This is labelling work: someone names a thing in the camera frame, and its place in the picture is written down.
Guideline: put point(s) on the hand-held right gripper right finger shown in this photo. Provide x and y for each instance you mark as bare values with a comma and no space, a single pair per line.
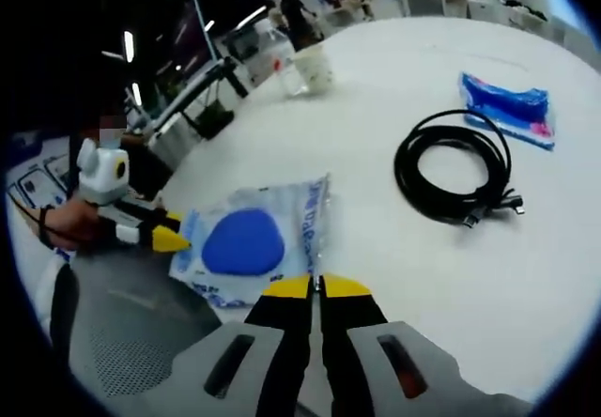
357,342

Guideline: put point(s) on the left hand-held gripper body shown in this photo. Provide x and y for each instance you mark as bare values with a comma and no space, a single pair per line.
101,173

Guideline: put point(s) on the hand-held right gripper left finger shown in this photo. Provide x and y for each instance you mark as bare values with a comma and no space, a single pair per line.
282,342

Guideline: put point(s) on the clear bag with blue pad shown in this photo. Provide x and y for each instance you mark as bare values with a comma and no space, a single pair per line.
244,248

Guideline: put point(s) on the clear plastic bottle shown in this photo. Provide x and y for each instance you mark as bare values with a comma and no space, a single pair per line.
286,74

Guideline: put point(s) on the paper cup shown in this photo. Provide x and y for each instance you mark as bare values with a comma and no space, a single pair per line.
315,72

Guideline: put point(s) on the blue and pink packet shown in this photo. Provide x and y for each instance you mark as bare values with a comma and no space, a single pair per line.
507,104

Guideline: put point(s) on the person's left hand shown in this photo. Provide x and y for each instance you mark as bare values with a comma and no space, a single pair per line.
77,224

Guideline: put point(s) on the grey mesh chair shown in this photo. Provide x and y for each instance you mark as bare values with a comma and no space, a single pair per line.
136,332

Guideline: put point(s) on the white neighbouring desk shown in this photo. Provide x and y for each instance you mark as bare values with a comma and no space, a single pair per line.
183,102

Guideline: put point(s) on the black oval object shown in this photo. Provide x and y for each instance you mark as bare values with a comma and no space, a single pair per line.
217,121

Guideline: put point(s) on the white chair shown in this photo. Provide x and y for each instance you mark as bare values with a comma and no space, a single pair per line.
425,3

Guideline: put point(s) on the blue and white wall poster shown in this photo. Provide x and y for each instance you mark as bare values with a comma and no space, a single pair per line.
37,177

